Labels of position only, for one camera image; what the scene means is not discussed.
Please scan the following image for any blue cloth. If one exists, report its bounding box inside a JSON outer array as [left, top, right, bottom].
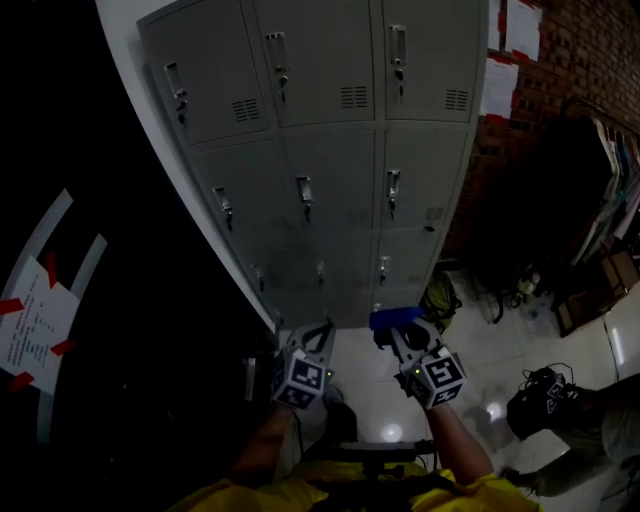
[[368, 305, 426, 332]]

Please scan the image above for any black chest mount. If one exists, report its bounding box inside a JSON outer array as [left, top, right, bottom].
[[299, 438, 437, 484]]

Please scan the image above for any white paper with red tape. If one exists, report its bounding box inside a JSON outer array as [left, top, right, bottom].
[[480, 53, 520, 124], [503, 0, 544, 63], [486, 0, 502, 53]]

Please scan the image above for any person's right forearm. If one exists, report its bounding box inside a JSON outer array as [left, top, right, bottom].
[[424, 398, 497, 487]]

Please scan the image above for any person's left forearm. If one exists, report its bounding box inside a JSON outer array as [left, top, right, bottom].
[[228, 402, 302, 487]]

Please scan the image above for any person's yellow shirt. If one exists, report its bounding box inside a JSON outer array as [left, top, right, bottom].
[[167, 458, 544, 512]]

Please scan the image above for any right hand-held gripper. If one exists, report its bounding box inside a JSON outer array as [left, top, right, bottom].
[[373, 316, 468, 411]]

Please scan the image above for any rack of hanging clothes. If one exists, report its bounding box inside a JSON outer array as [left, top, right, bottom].
[[567, 113, 640, 269]]

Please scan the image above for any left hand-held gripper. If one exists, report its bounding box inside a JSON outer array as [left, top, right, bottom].
[[271, 315, 337, 413]]

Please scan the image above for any large white paper, red tape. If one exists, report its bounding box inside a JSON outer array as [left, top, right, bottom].
[[0, 253, 82, 397]]

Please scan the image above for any yellow-green bag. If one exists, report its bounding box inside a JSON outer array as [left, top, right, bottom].
[[418, 271, 464, 335]]

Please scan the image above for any grid of grey locker doors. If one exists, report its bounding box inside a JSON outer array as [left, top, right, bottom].
[[137, 0, 490, 331]]

